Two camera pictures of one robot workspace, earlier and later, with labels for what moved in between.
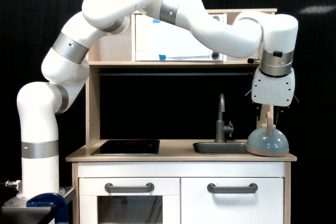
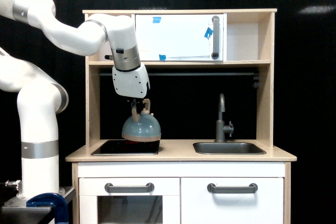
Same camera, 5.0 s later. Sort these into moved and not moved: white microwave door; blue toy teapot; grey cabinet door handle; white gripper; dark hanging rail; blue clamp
Moved: blue toy teapot; white gripper
Not moved: white microwave door; grey cabinet door handle; blue clamp; dark hanging rail
